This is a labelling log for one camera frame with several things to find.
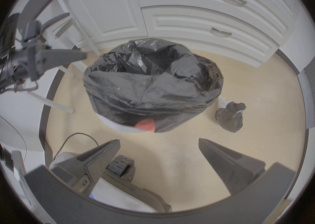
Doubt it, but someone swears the black plastic bag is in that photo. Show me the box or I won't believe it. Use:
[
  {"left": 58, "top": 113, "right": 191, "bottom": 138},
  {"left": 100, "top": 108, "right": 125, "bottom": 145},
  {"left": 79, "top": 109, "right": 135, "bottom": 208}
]
[{"left": 82, "top": 37, "right": 225, "bottom": 134}]

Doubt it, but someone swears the dark grey white chair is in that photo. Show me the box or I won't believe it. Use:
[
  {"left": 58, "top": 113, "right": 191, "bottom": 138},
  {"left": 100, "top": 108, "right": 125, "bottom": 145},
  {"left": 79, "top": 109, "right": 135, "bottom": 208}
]
[{"left": 17, "top": 0, "right": 101, "bottom": 115}]

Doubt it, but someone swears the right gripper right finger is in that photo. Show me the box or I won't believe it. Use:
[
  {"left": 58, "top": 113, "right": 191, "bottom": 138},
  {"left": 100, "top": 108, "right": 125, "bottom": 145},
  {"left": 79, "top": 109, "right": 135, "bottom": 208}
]
[{"left": 198, "top": 138, "right": 267, "bottom": 195}]

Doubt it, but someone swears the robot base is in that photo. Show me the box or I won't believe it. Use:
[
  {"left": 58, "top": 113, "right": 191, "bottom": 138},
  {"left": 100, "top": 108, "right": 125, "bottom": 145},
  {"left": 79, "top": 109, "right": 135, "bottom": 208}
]
[{"left": 49, "top": 151, "right": 173, "bottom": 214}]

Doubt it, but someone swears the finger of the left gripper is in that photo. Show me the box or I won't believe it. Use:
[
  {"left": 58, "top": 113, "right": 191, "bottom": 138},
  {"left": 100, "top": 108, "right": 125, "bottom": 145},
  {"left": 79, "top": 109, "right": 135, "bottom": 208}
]
[
  {"left": 36, "top": 50, "right": 74, "bottom": 71},
  {"left": 45, "top": 48, "right": 87, "bottom": 61}
]

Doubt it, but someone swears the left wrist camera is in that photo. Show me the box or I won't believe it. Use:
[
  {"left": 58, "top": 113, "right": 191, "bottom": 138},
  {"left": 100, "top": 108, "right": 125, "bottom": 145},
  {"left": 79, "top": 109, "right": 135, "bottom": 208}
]
[{"left": 21, "top": 20, "right": 43, "bottom": 44}]

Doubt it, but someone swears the black cable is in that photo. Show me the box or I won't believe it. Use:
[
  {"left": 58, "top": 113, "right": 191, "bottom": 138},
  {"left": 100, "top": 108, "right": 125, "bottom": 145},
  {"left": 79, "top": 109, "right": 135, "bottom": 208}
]
[{"left": 55, "top": 132, "right": 99, "bottom": 160}]

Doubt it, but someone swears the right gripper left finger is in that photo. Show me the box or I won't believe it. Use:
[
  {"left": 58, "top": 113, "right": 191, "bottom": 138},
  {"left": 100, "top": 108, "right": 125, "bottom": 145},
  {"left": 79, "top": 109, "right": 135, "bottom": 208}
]
[{"left": 53, "top": 139, "right": 121, "bottom": 196}]

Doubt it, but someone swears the black plastic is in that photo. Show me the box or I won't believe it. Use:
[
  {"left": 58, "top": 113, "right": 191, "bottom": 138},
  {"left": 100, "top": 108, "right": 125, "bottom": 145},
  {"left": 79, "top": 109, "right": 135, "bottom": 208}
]
[{"left": 215, "top": 102, "right": 246, "bottom": 133}]

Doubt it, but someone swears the white paper scrap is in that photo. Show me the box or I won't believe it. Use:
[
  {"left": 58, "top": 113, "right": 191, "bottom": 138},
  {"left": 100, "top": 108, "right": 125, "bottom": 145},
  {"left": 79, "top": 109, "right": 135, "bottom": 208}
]
[{"left": 217, "top": 96, "right": 231, "bottom": 109}]

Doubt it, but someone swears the white trash bin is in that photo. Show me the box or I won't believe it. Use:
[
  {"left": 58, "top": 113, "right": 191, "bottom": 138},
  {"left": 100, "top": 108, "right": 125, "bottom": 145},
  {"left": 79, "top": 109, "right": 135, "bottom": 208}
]
[{"left": 95, "top": 110, "right": 158, "bottom": 135}]

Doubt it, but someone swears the white wardrobe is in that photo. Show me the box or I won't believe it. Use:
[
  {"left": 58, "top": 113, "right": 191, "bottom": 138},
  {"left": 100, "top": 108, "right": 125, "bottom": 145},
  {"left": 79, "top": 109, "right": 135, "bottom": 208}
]
[{"left": 59, "top": 0, "right": 296, "bottom": 69}]

